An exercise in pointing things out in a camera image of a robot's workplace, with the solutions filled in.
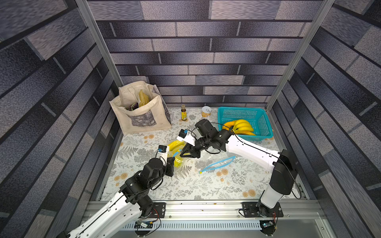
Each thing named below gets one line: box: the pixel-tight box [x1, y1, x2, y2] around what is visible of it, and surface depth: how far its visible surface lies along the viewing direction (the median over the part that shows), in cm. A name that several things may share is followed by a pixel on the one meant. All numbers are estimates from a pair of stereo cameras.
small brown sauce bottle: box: [180, 104, 188, 121], surface depth 109 cm
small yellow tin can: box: [201, 105, 212, 118], surface depth 115 cm
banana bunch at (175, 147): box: [168, 140, 186, 168], surface depth 83 cm
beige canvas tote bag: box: [109, 80, 173, 135], surface depth 98 cm
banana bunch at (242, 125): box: [232, 119, 254, 132], surface depth 102 cm
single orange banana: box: [222, 120, 235, 131], surface depth 105 cm
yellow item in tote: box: [138, 89, 150, 108], surface depth 97 cm
